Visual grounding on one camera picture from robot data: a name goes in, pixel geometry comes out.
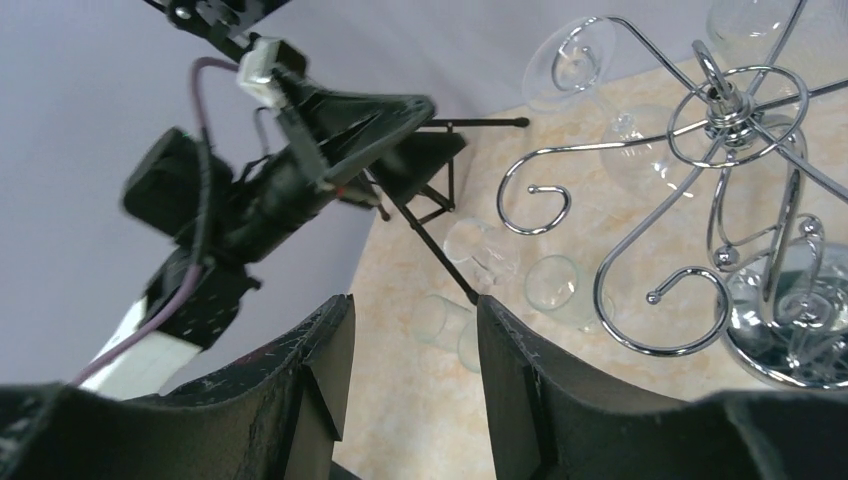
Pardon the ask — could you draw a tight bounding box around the chrome wine glass rack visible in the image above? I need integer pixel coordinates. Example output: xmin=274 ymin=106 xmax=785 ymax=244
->
xmin=496 ymin=0 xmax=848 ymax=391

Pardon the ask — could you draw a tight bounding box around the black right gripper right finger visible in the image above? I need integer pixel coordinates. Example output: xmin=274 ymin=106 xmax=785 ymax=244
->
xmin=477 ymin=295 xmax=847 ymax=479

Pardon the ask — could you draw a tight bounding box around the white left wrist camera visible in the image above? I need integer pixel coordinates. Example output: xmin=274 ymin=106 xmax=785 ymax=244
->
xmin=237 ymin=37 xmax=308 ymax=108

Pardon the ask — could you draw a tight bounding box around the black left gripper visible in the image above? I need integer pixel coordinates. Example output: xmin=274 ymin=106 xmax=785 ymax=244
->
xmin=245 ymin=69 xmax=467 ymax=219

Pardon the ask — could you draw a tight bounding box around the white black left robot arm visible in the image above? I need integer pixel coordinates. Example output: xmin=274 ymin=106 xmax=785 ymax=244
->
xmin=73 ymin=62 xmax=466 ymax=399

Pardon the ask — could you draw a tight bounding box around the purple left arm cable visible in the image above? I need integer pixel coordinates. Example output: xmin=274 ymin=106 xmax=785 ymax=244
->
xmin=69 ymin=56 xmax=241 ymax=389

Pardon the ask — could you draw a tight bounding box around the left rear wine glass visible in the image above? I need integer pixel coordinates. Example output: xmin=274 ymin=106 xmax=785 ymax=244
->
xmin=600 ymin=104 xmax=691 ymax=204

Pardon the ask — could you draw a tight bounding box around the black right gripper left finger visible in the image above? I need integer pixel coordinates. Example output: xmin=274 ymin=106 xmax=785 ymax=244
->
xmin=1 ymin=295 xmax=355 ymax=479

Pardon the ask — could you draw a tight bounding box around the ribbed clear wine glass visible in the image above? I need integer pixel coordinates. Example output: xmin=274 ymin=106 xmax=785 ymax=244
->
xmin=410 ymin=295 xmax=481 ymax=373

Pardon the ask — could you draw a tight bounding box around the black music stand tripod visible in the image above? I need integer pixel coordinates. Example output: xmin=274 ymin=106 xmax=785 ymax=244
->
xmin=142 ymin=0 xmax=531 ymax=306

